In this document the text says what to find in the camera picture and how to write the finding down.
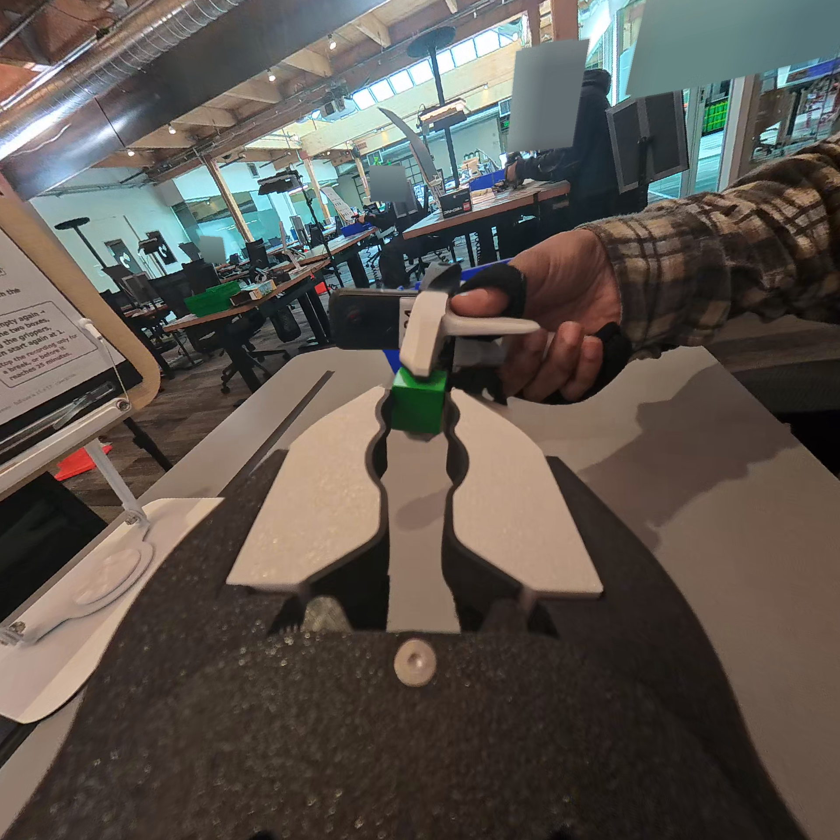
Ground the person's right hand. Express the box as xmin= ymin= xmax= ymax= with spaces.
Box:
xmin=451 ymin=230 xmax=624 ymax=404

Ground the green plastic bin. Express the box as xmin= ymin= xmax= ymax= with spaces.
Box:
xmin=184 ymin=282 xmax=242 ymax=317

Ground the green wooden cube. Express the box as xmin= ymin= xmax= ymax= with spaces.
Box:
xmin=390 ymin=367 xmax=449 ymax=435

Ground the orange floor marker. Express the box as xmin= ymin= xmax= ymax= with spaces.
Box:
xmin=54 ymin=445 xmax=114 ymax=483

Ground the black swivel office chair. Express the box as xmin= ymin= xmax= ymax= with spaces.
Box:
xmin=220 ymin=308 xmax=293 ymax=395

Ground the grey monitor on stand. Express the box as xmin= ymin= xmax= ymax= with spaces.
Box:
xmin=605 ymin=91 xmax=691 ymax=196

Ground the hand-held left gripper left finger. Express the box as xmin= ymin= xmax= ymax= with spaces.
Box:
xmin=225 ymin=385 xmax=395 ymax=598

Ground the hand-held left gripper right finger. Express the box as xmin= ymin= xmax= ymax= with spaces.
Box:
xmin=445 ymin=394 xmax=605 ymax=599

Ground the black monitor screen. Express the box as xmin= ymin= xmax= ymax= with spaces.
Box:
xmin=0 ymin=471 xmax=109 ymax=621

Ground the black floor lamp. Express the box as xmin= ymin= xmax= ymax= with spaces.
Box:
xmin=407 ymin=26 xmax=460 ymax=191

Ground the wooden top office desk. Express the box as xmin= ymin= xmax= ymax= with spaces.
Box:
xmin=402 ymin=178 xmax=572 ymax=270
xmin=161 ymin=266 xmax=332 ymax=395

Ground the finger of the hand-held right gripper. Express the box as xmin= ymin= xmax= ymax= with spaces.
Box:
xmin=399 ymin=290 xmax=542 ymax=379

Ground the spiral metal ceiling duct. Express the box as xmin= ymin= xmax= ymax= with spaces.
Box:
xmin=0 ymin=0 xmax=368 ymax=142

